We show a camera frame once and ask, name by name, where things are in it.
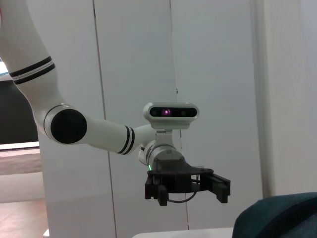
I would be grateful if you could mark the dark teal lunch bag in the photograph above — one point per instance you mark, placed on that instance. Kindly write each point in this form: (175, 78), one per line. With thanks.
(280, 218)

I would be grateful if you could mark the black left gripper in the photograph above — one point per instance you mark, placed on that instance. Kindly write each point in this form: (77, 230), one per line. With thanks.
(178, 178)

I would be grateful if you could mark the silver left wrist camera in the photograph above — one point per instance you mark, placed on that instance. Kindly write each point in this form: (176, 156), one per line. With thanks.
(171, 112)

